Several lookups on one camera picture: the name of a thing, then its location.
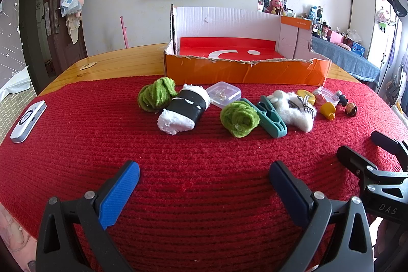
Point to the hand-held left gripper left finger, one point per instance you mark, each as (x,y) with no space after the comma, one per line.
(119,192)

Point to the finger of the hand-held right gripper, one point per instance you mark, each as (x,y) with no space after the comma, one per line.
(350,157)
(387,139)

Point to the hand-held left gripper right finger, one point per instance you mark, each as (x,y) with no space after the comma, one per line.
(287,189)

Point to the brown monkey toy figure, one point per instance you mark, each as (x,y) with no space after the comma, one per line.
(350,108)

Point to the yellow toy figure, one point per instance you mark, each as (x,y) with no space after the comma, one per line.
(328,109)

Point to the dark blue toy figure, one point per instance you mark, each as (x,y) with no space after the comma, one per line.
(342,99)

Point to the clear round plastic container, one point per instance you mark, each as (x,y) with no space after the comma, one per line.
(331,95)

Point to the teal plastic clip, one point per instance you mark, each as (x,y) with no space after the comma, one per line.
(271,122)

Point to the white fluffy rabbit hair clip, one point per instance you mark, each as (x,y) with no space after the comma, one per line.
(296,114)

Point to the yellow round tin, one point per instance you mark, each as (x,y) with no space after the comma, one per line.
(304,94)

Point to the green yarn ball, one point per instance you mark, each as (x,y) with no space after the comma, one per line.
(156,95)
(239,119)

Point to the black and white sock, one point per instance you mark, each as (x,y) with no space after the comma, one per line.
(185,109)

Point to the clear square plastic box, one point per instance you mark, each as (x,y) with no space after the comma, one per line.
(223,93)

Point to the orange and white cardboard box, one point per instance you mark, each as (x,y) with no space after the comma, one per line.
(242,71)

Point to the red woven mat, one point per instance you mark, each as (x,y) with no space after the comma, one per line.
(204,157)

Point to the blue box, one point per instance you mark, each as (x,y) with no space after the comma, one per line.
(358,48)

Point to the pink box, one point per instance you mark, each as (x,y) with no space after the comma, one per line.
(333,36)

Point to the white portable device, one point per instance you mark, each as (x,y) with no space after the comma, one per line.
(27,120)

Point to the white hanging plush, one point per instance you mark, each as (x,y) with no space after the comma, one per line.
(385,18)

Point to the white wardrobe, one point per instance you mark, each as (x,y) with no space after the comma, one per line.
(363,20)

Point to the small wooden tag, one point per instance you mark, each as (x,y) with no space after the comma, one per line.
(87,65)

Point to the black hanging bag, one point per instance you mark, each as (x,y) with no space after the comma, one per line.
(398,6)

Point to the pink plastic rod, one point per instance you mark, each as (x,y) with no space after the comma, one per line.
(124,33)

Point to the pink rabbit plush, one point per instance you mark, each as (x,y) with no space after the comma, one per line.
(275,4)

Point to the beige cloth bag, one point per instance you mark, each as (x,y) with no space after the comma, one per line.
(74,28)

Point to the dark brown door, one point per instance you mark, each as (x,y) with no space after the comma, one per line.
(38,36)

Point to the clear plastic bag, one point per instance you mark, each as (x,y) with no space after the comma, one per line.
(70,1)

